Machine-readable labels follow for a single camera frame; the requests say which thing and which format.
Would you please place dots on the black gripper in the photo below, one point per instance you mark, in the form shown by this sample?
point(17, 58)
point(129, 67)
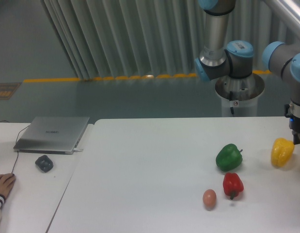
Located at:
point(294, 121)

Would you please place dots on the green bell pepper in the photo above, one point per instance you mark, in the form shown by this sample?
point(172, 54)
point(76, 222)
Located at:
point(229, 158)

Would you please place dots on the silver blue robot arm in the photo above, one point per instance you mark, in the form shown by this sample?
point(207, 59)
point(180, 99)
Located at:
point(231, 65)

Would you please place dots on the person's hand on mouse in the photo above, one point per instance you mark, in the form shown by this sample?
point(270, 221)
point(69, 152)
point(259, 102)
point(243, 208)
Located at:
point(7, 182)

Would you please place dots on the yellow bell pepper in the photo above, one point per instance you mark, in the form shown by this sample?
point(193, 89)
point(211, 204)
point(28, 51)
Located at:
point(282, 151)

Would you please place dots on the red bell pepper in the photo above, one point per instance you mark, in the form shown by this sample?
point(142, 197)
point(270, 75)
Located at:
point(232, 185)

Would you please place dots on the brown egg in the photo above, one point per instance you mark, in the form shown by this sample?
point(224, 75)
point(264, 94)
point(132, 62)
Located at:
point(209, 198)

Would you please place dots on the grey pleated curtain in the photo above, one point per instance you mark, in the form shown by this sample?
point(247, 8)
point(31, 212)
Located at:
point(115, 38)

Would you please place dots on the white usb plug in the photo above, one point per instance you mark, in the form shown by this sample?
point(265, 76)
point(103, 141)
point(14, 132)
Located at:
point(77, 150)

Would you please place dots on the silver closed laptop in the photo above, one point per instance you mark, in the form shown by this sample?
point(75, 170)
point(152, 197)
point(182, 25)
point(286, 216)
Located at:
point(52, 135)

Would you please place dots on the small black tray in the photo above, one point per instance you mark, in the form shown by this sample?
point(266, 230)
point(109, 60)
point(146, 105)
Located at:
point(44, 163)

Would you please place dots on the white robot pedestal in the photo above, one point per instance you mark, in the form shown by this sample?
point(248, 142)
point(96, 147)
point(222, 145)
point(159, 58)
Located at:
point(239, 97)

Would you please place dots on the silver metal frame bar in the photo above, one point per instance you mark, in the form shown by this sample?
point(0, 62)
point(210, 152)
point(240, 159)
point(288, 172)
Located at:
point(288, 11)

